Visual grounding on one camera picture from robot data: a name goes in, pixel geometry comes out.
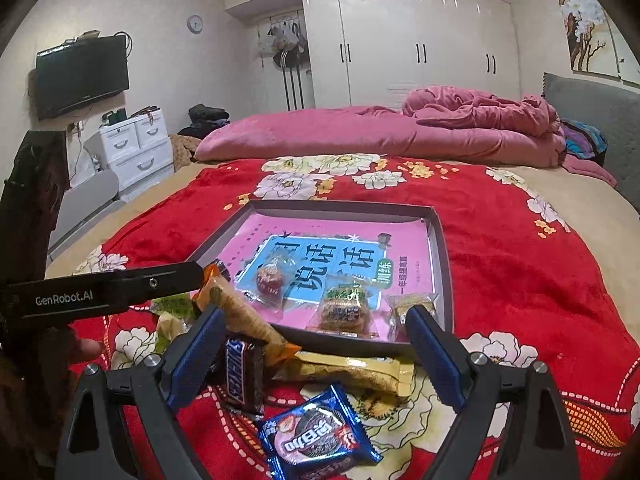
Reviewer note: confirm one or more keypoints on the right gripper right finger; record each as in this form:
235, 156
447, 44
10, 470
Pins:
537, 443

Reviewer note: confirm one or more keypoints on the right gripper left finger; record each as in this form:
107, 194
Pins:
95, 442

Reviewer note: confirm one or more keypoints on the green milk candy packet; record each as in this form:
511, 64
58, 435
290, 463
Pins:
175, 316

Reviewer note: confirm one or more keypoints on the yellow wafer packet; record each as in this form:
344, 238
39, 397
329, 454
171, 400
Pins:
386, 375

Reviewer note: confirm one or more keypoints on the Snickers bar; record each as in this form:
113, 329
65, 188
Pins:
244, 375

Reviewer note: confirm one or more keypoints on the orange-end biscuit packet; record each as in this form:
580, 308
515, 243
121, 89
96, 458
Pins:
241, 317

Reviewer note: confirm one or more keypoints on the small clear cake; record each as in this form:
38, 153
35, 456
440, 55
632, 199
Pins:
399, 307

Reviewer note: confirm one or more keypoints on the red candy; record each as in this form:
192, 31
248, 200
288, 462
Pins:
270, 280

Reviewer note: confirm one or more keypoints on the clear green-label pastry packet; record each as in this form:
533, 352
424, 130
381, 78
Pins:
345, 309

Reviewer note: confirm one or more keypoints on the blue Oreo-style cookie packet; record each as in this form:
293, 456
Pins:
318, 439

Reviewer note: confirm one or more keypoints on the pink and blue book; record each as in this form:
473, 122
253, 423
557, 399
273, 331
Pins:
393, 258

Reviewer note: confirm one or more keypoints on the dark cardboard box tray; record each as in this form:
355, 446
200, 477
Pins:
349, 211

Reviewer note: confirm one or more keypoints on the white drawer cabinet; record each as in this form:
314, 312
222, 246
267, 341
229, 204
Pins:
138, 150

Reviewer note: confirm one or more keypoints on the black clothes pile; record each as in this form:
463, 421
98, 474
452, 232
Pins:
204, 120

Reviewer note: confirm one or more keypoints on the colourful folded cloth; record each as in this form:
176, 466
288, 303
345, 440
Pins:
584, 141

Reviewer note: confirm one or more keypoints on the pink quilt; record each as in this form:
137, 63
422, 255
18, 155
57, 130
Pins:
436, 122

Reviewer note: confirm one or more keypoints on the grey headboard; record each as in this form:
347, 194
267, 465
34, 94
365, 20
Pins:
614, 111

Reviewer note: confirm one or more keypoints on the hanging clothes on rack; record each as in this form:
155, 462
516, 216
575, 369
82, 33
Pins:
284, 69

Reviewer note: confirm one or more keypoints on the white wardrobe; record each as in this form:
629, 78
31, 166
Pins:
364, 52

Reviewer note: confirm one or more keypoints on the black wall television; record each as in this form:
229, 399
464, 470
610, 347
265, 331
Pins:
71, 76

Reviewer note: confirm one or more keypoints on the round wall clock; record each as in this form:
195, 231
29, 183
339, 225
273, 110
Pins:
195, 24

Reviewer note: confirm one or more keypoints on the floral wall painting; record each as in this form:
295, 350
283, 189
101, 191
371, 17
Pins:
595, 43

